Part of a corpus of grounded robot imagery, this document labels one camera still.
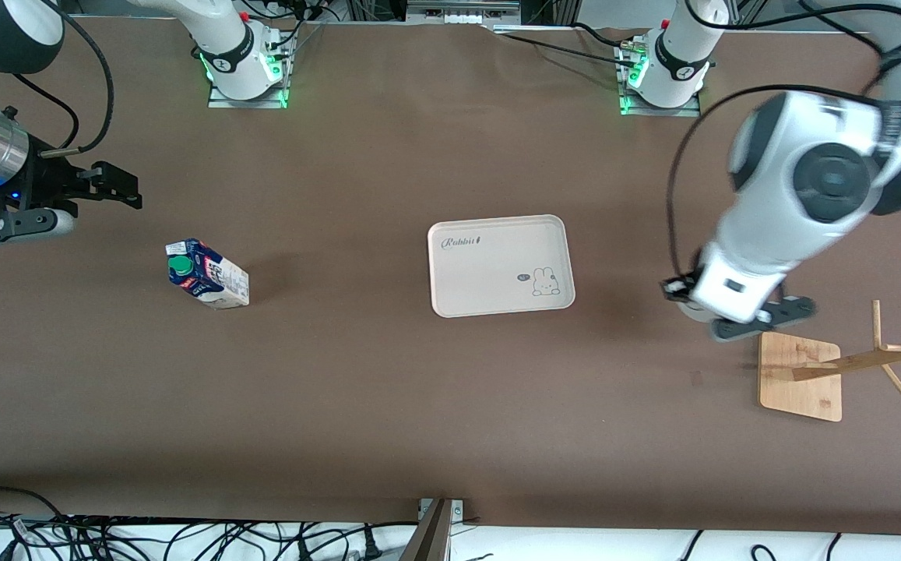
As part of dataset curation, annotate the blue white milk carton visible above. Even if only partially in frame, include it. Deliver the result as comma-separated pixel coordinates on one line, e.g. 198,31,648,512
166,238,251,311

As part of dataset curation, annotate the wooden cup rack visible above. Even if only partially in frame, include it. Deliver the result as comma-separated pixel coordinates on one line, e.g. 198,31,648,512
758,300,901,423

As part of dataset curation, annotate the cream rabbit print tray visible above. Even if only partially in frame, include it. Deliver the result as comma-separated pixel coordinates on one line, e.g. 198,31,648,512
427,215,576,319

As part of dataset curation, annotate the grey power strip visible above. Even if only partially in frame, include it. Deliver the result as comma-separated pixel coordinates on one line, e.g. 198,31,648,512
406,0,523,26

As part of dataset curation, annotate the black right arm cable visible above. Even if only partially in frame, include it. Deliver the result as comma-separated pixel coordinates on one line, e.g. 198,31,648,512
10,14,115,158

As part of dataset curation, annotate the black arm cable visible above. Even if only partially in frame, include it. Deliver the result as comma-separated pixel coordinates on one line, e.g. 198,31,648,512
666,0,901,283
10,14,115,158

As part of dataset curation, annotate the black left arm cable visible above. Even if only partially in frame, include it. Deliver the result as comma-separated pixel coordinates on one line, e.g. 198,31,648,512
666,0,901,283

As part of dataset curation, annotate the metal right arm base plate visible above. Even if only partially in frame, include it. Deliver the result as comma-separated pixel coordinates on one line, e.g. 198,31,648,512
208,31,295,109

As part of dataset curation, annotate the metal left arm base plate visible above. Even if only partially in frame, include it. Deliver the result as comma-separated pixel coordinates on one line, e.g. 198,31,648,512
615,43,702,118

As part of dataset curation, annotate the black cable on table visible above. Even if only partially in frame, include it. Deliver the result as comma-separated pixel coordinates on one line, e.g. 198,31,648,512
493,22,649,71

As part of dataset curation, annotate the black floor cable bundle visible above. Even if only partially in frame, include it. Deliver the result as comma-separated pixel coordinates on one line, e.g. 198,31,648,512
0,486,420,561

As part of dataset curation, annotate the metal frame bracket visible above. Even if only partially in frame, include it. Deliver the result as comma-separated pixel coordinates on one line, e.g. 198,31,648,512
399,498,466,561

